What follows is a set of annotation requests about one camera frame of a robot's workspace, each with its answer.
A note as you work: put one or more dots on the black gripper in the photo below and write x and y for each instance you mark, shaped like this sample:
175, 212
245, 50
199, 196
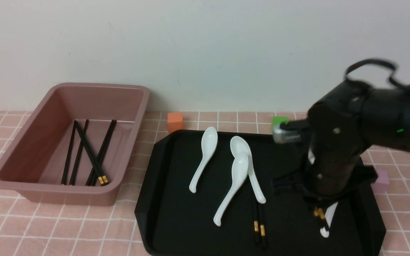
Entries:
334, 142

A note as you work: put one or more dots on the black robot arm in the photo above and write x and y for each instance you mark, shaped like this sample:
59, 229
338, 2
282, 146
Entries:
385, 121

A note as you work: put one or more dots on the green cube block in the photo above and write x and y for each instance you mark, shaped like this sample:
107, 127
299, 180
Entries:
279, 120

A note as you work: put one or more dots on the pink cube block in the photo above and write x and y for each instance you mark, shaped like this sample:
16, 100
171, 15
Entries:
381, 184

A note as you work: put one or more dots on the white spoon right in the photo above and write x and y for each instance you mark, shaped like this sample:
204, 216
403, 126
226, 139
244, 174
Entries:
330, 211

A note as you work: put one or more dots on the white spoon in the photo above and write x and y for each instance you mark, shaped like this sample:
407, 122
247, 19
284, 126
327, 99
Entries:
330, 211
208, 145
239, 172
239, 146

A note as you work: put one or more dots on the white spoon back middle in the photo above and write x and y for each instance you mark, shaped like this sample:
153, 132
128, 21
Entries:
239, 146

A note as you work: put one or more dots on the white spoon front middle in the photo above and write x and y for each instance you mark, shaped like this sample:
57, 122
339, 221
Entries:
239, 172

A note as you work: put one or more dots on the white spoon far left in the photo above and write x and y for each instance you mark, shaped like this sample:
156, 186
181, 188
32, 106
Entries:
208, 145

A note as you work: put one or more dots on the orange cube block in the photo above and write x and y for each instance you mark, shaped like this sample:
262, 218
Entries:
175, 121

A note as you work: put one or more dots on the black plastic tray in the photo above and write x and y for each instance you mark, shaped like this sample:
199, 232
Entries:
175, 222

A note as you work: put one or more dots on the black chopstick bin rightmost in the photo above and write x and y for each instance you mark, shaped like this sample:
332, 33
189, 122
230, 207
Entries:
93, 177

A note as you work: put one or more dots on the black chopstick bin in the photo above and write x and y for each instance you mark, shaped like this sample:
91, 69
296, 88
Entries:
101, 177
68, 156
93, 177
74, 174

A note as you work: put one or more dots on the black chopstick bin right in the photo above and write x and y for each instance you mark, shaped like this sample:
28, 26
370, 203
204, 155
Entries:
101, 177

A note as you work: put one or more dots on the black chopstick bin diagonal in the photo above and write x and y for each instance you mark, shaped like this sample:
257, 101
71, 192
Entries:
98, 170

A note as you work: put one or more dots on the black chopstick bin leftmost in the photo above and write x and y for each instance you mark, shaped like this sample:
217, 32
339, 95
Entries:
68, 156

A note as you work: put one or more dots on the pink plastic bin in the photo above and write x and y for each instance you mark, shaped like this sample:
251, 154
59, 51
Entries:
33, 164

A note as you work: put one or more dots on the pink checkered tablecloth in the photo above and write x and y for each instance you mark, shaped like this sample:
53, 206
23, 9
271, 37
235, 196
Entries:
33, 229

